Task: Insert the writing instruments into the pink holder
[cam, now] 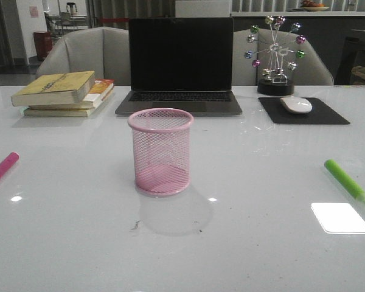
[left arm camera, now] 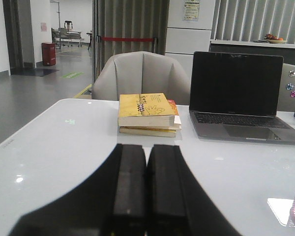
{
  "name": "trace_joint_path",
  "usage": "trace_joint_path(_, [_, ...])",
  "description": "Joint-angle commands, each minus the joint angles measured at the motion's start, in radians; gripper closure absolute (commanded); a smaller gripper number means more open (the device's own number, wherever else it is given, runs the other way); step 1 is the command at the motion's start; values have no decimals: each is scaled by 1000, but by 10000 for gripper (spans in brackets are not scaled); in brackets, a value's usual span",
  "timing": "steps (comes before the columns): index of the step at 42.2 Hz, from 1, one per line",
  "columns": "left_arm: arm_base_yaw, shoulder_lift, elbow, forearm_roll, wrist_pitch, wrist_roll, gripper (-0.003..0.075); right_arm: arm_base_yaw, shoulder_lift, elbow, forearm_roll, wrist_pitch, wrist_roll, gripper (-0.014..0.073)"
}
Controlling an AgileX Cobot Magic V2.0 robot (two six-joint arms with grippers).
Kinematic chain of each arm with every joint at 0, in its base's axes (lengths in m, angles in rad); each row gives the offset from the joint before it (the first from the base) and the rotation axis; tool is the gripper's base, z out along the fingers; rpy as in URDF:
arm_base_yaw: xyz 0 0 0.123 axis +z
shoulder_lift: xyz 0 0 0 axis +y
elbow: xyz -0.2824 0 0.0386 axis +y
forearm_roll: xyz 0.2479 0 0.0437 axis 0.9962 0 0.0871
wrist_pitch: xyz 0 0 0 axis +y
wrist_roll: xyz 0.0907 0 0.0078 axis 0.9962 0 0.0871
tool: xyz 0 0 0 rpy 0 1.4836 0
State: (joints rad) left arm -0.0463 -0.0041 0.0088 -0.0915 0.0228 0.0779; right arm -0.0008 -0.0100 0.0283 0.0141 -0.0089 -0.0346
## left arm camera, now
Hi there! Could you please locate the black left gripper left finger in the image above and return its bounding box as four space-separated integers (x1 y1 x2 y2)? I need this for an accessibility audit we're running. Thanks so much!
10 144 146 236

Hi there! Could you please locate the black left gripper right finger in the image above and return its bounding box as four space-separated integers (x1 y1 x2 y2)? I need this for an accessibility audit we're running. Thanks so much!
147 145 240 236

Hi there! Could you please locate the yellow bottom book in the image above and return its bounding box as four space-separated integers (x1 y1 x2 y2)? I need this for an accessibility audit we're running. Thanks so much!
119 127 176 138

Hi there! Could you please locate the yellow book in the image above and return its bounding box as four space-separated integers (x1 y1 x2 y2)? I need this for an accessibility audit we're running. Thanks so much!
119 127 176 138
118 93 175 127

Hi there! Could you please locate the red white middle book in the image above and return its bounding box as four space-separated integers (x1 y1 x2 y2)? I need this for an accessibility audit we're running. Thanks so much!
168 99 181 129

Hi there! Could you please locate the yellow top book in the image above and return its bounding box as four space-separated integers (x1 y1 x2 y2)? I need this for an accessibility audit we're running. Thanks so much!
118 93 175 127

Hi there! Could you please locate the grey open laptop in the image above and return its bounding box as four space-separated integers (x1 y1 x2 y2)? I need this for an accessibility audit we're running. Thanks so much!
189 51 295 144

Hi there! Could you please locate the grey upholstered chair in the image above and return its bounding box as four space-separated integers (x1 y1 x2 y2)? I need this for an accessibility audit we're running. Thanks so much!
91 51 191 105

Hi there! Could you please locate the red barrier belt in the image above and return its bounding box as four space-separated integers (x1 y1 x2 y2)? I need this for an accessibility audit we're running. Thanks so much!
96 35 157 42

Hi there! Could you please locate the red trash bin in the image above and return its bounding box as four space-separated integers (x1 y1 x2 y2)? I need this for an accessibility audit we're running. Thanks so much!
41 42 56 66

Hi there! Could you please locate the distant rolling table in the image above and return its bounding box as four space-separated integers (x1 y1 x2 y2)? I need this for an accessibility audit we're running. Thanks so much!
51 20 82 47

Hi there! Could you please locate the grey folding curtain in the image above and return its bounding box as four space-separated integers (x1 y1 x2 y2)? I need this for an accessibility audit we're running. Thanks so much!
91 0 170 81

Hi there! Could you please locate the fruit bowl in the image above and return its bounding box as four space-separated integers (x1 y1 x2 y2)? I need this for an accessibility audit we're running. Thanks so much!
264 33 287 44

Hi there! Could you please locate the white wall poster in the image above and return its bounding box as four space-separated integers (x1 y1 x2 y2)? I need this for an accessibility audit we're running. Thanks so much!
182 0 200 22

